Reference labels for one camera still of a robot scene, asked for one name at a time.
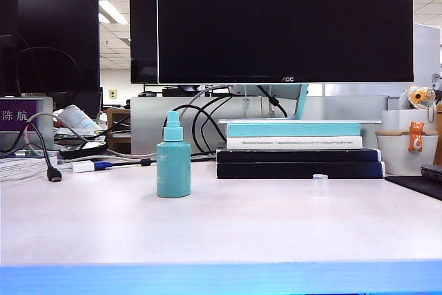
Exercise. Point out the teal spray bottle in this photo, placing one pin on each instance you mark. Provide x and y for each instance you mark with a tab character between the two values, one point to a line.
173	167

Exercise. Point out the clear plastic lid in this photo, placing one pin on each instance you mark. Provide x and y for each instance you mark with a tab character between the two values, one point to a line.
320	184

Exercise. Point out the black box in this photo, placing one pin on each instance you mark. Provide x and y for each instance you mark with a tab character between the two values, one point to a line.
276	170

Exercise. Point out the teal book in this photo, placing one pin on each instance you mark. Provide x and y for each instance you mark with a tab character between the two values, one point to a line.
293	130

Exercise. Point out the white book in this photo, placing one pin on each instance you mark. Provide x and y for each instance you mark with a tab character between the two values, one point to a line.
297	142

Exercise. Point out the thin black book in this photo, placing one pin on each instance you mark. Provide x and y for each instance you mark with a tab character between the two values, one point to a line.
297	155

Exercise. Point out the teal and silver monitor stand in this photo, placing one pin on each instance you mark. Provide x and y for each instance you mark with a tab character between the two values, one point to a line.
297	103

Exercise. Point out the brown wooden shelf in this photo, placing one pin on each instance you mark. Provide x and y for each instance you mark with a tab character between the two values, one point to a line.
119	125

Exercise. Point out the blue VGA connector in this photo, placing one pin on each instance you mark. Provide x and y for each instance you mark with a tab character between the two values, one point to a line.
103	165

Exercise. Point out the large black AOC monitor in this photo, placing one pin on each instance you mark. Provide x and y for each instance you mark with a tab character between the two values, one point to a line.
283	22

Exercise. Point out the narrow black monitor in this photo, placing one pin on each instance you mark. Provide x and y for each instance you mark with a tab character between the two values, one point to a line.
143	32

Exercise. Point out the flat black case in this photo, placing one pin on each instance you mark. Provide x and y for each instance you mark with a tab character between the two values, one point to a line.
84	150

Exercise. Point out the white adapter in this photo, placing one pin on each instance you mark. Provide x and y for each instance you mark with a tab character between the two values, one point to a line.
83	166

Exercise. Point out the white lotion tube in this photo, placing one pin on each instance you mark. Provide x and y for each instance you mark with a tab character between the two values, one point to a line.
77	117

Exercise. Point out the ceiling light panel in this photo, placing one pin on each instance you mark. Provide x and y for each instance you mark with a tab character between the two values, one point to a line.
112	11

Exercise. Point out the orange cat figure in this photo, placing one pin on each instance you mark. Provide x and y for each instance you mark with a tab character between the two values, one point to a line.
415	137

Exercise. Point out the sunflower plush toy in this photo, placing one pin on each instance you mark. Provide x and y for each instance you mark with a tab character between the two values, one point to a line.
419	96

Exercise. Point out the paper stack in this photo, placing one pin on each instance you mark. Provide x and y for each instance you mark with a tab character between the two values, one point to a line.
20	169

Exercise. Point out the black mouse pad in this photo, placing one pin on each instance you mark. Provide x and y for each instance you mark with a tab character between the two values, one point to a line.
418	186

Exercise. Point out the purple name plate holder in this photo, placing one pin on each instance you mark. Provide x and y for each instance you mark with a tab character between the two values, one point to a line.
15	115

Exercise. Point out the dark grey device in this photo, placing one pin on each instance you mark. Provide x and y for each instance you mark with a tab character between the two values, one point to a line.
433	171

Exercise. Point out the white partition panel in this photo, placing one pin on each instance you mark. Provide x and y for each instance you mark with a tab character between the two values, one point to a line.
427	53

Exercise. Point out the black monitor edge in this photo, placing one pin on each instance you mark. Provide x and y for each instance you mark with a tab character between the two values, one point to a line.
8	25

